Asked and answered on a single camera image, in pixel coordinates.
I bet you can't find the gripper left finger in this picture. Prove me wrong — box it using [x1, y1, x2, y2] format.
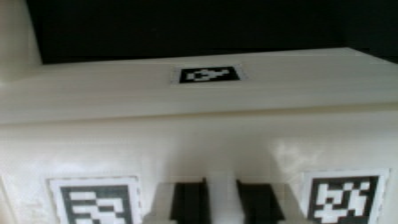
[171, 180, 212, 224]

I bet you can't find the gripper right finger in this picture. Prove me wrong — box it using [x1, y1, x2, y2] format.
[237, 181, 285, 224]

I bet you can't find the white cabinet door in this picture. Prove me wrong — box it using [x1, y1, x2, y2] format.
[0, 110, 398, 224]

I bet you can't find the white cabinet body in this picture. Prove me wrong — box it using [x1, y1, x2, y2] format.
[0, 0, 398, 126]

